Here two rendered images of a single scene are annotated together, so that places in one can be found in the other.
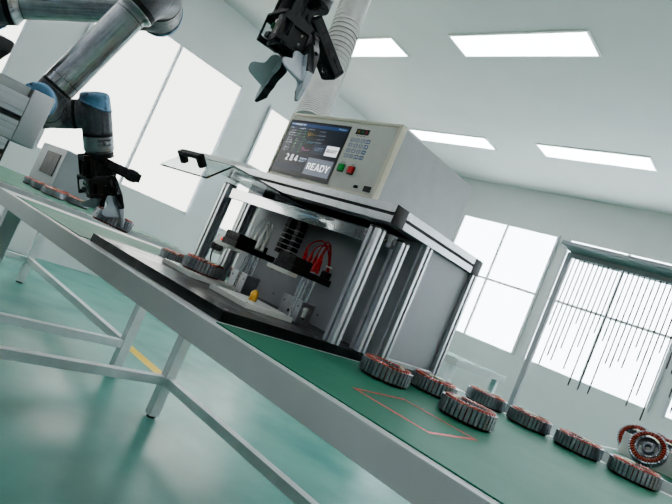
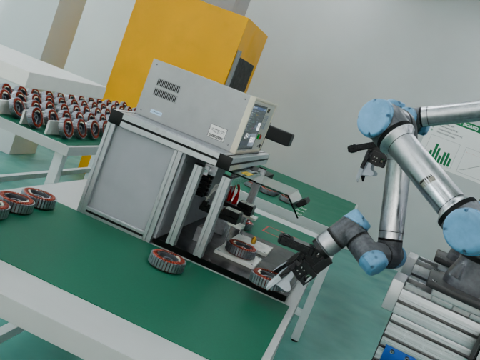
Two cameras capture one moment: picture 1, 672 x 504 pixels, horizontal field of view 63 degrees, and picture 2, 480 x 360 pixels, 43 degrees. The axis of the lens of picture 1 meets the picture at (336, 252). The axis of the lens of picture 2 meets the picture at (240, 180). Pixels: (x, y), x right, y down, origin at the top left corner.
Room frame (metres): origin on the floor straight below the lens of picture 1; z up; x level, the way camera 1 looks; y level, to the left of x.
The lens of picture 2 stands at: (2.74, 2.04, 1.33)
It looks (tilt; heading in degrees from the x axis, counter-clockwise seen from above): 8 degrees down; 236
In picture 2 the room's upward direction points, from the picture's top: 21 degrees clockwise
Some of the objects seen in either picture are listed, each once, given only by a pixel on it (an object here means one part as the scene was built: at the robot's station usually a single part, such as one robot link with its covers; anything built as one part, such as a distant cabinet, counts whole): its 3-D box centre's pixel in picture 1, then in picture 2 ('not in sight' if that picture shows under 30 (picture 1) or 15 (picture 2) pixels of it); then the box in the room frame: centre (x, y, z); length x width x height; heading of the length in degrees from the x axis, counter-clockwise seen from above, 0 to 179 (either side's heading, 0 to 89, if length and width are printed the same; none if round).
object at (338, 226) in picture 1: (290, 211); (245, 178); (1.47, 0.15, 1.03); 0.62 x 0.01 x 0.03; 46
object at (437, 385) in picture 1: (433, 384); not in sight; (1.29, -0.33, 0.77); 0.11 x 0.11 x 0.04
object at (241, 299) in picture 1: (251, 303); (252, 244); (1.31, 0.14, 0.78); 0.15 x 0.15 x 0.01; 46
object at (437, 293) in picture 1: (426, 317); not in sight; (1.46, -0.29, 0.91); 0.28 x 0.03 x 0.32; 136
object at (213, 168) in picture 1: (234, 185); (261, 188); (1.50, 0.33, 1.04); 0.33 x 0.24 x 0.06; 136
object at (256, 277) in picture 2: (112, 219); (267, 279); (1.57, 0.62, 0.82); 0.11 x 0.11 x 0.04
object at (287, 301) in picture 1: (296, 309); (221, 225); (1.42, 0.04, 0.80); 0.07 x 0.05 x 0.06; 46
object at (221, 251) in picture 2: (199, 274); (238, 255); (1.48, 0.31, 0.78); 0.15 x 0.15 x 0.01; 46
